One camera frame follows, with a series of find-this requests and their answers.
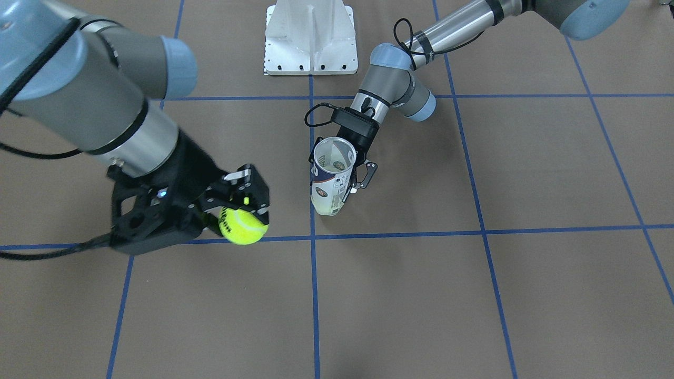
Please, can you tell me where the white pedestal column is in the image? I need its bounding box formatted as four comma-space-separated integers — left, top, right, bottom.
263, 1, 359, 75

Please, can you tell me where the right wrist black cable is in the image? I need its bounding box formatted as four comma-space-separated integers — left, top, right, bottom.
0, 141, 113, 261

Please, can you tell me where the clear tennis ball can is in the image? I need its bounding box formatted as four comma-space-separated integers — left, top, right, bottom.
310, 137, 356, 216

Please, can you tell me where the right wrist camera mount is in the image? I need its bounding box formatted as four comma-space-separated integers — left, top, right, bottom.
107, 165, 205, 256

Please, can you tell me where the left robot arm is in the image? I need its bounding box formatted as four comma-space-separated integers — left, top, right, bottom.
331, 1, 629, 166

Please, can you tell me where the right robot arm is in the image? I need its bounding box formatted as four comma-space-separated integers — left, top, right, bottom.
2, 1, 269, 243

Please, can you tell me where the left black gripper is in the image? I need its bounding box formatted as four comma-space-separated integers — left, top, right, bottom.
335, 107, 380, 203

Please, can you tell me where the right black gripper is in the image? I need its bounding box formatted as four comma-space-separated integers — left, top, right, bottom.
158, 130, 271, 237

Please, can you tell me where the yellow Roland Garros tennis ball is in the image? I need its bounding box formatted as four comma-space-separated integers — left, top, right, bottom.
217, 208, 268, 245

